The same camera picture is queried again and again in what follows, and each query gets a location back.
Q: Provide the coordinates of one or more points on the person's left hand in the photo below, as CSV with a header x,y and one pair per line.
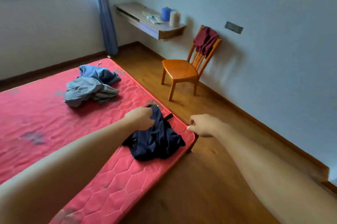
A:
x,y
140,119

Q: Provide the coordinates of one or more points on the light blue jeans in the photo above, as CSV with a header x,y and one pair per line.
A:
x,y
92,71

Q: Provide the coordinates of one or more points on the dark navy jacket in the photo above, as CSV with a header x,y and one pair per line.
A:
x,y
155,142

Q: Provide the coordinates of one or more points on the grey trousers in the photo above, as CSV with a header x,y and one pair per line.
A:
x,y
81,89

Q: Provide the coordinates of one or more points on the blue container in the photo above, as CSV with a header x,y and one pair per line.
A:
x,y
166,14

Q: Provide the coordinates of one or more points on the wooden wall-mounted desk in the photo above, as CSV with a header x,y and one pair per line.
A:
x,y
134,9

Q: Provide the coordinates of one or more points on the white cylindrical jar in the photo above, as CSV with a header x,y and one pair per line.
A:
x,y
174,19

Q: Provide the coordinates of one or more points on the papers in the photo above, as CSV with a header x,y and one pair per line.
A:
x,y
155,19

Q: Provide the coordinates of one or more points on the person's right forearm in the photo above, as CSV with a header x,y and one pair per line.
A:
x,y
276,179

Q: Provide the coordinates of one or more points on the person's right hand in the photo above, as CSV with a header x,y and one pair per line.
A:
x,y
206,126

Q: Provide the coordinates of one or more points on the dark red shirt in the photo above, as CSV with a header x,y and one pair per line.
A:
x,y
205,39

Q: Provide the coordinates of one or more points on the grey wall socket panel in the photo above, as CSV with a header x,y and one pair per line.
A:
x,y
233,27

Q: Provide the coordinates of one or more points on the person's left forearm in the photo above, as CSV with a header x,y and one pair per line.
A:
x,y
52,176

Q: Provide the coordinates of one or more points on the orange wooden chair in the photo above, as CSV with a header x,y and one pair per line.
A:
x,y
179,69

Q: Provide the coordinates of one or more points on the red quilted mattress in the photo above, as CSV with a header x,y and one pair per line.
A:
x,y
39,116

